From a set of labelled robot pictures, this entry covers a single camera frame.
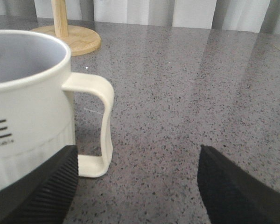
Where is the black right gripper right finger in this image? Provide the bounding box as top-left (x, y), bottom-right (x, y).
top-left (197, 145), bottom-right (280, 224)

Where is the white HOME mug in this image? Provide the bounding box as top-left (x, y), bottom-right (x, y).
top-left (0, 30), bottom-right (114, 190)

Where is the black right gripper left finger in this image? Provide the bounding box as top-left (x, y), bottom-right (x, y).
top-left (0, 145), bottom-right (78, 224)

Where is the wooden mug tree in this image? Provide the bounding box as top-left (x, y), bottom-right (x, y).
top-left (32, 0), bottom-right (101, 56)

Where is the grey white curtain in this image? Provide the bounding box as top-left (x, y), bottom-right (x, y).
top-left (0, 0), bottom-right (280, 35)

